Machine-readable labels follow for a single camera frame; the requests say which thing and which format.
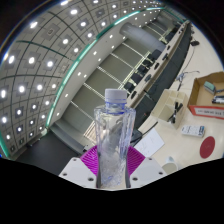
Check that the black desk microphone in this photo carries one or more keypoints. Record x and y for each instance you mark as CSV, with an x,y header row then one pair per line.
x,y
195,43

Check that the white paper sheet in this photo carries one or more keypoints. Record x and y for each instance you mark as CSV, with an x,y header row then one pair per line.
x,y
151,143

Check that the black clip tool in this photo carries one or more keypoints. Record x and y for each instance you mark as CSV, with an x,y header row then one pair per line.
x,y
176,111

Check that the small white packet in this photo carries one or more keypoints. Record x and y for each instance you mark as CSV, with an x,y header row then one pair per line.
x,y
192,131

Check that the black marker pen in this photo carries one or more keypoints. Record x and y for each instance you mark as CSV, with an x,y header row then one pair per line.
x,y
218,99

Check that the white open cardboard box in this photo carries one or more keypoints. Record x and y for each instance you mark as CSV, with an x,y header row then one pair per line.
x,y
163,106

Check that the clear plastic water bottle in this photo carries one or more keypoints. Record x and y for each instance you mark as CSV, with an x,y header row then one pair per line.
x,y
114,133

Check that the black office chairs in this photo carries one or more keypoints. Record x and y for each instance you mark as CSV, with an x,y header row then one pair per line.
x,y
136,78

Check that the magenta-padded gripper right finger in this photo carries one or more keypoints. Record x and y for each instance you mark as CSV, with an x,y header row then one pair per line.
x,y
135,161

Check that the green eraser block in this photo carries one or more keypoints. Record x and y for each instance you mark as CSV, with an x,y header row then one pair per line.
x,y
210,87

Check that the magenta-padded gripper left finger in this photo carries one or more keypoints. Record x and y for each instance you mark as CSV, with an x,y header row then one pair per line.
x,y
88,161

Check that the flat round red coaster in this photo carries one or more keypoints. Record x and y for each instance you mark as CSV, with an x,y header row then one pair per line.
x,y
207,147

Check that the round ceiling lights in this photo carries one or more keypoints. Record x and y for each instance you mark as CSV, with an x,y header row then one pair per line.
x,y
31,60

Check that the brown cardboard box red label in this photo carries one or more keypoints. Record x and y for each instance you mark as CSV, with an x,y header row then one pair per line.
x,y
200,96

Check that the black desk device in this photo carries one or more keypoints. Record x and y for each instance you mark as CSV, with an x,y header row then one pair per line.
x,y
136,136

